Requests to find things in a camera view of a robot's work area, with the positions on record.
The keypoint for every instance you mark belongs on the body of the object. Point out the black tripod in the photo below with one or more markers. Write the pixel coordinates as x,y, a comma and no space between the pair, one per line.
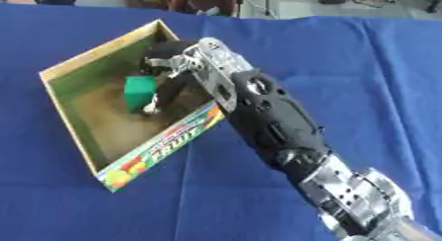
262,1

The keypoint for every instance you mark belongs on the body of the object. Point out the green block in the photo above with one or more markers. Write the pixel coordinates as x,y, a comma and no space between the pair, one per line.
138,92

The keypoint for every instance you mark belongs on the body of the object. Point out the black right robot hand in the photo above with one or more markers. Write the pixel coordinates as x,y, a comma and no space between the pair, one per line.
170,83

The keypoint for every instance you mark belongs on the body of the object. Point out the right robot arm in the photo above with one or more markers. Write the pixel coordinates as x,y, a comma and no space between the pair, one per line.
276,120

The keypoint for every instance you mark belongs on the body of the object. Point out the tan cardboard box green inside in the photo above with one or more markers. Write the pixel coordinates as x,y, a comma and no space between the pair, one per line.
115,120

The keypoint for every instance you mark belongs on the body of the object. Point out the brown chair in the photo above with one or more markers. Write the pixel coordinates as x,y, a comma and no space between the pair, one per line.
198,2

